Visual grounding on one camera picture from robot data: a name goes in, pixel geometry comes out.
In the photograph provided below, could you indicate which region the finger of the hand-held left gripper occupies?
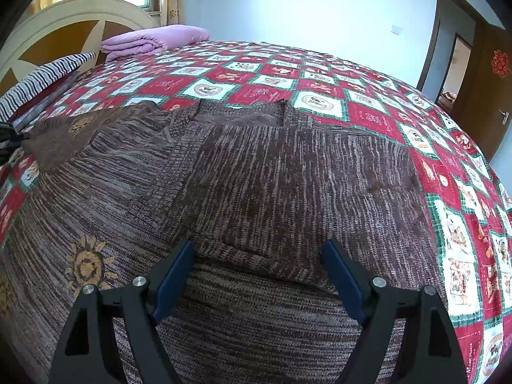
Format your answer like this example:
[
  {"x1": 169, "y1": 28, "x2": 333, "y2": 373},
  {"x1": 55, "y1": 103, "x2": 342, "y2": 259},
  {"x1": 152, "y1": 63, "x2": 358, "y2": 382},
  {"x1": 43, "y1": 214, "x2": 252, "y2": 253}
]
[{"x1": 0, "y1": 122, "x2": 29, "y2": 165}]

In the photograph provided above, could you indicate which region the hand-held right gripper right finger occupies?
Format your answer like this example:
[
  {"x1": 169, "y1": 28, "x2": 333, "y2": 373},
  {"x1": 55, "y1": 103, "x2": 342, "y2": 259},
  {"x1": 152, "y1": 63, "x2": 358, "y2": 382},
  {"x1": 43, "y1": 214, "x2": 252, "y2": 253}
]
[{"x1": 320, "y1": 239, "x2": 468, "y2": 384}]

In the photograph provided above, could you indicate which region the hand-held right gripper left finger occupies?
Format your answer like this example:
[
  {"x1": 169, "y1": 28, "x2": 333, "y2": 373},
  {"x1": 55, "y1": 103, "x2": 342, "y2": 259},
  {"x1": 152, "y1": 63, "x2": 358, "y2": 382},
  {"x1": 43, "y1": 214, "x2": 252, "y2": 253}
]
[{"x1": 48, "y1": 239, "x2": 196, "y2": 384}]

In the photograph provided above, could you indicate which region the brown knit sweater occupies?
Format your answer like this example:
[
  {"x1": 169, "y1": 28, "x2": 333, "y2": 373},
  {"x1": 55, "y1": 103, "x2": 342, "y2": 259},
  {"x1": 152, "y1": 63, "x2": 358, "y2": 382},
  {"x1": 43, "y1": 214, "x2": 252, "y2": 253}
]
[{"x1": 0, "y1": 100, "x2": 451, "y2": 384}]

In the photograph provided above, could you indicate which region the striped pillow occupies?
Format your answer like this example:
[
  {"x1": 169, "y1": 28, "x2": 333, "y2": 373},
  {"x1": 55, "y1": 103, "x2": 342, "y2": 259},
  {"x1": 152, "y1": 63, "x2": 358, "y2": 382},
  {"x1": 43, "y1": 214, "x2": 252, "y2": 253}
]
[{"x1": 0, "y1": 53, "x2": 98, "y2": 123}]

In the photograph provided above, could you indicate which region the cream wooden headboard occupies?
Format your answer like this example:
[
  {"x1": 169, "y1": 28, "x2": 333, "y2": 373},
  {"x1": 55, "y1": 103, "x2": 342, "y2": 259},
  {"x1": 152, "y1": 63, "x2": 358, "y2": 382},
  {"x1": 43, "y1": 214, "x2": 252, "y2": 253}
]
[{"x1": 0, "y1": 0, "x2": 161, "y2": 97}]

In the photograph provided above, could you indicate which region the red green printed bedspread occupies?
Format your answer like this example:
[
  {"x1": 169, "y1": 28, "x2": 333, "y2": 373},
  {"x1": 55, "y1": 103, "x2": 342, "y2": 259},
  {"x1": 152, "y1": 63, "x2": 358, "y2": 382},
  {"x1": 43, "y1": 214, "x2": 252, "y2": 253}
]
[{"x1": 0, "y1": 40, "x2": 512, "y2": 384}]

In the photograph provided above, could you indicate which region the folded pink blanket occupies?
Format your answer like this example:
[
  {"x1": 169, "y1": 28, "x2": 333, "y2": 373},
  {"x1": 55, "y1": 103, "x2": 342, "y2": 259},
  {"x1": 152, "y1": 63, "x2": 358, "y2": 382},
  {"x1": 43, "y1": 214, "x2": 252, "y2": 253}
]
[{"x1": 100, "y1": 25, "x2": 211, "y2": 63}]

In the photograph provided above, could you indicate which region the brown wooden door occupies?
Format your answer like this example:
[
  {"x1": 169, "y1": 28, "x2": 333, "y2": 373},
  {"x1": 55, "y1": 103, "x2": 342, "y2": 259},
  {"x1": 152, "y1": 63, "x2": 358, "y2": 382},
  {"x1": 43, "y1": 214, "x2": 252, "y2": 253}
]
[{"x1": 452, "y1": 20, "x2": 512, "y2": 165}]

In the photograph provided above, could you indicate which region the red paper door decoration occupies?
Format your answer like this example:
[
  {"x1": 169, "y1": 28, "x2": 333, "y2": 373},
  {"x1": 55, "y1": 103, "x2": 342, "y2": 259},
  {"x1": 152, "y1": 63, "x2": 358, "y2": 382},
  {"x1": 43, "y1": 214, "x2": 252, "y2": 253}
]
[{"x1": 491, "y1": 50, "x2": 509, "y2": 77}]

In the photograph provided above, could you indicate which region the brown door frame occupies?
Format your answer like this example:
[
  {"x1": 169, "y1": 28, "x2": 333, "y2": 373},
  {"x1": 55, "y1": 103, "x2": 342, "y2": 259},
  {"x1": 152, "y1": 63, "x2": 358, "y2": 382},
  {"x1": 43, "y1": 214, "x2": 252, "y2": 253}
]
[{"x1": 416, "y1": 0, "x2": 486, "y2": 109}]

